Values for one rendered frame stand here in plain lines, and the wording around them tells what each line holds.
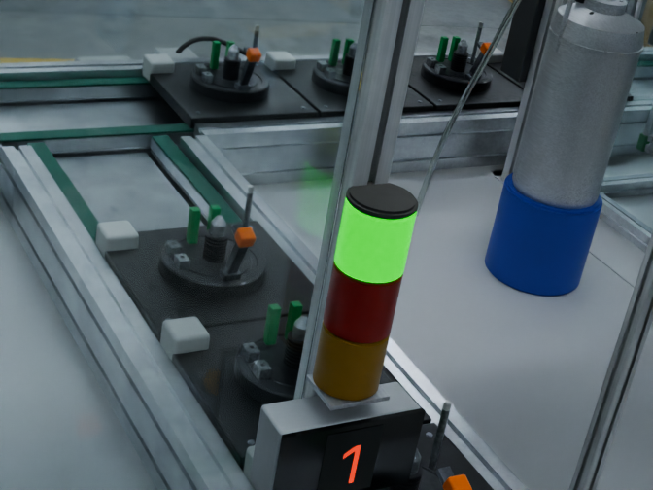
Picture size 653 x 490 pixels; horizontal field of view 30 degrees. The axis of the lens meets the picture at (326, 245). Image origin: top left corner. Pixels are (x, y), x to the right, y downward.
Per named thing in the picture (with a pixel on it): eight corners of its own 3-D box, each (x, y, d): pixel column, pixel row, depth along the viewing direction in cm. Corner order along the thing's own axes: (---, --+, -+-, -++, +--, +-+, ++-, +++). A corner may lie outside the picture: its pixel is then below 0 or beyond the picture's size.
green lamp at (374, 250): (416, 279, 85) (430, 218, 83) (355, 287, 83) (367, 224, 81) (381, 244, 89) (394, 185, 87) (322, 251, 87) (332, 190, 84)
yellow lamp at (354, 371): (391, 395, 90) (402, 339, 88) (331, 405, 88) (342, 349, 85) (358, 358, 94) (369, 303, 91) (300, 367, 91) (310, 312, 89)
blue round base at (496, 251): (598, 291, 196) (624, 208, 189) (520, 302, 188) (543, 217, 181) (541, 244, 207) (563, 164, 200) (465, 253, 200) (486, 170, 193)
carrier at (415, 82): (536, 110, 238) (552, 49, 232) (433, 115, 227) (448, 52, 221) (469, 63, 256) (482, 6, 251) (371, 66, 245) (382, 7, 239)
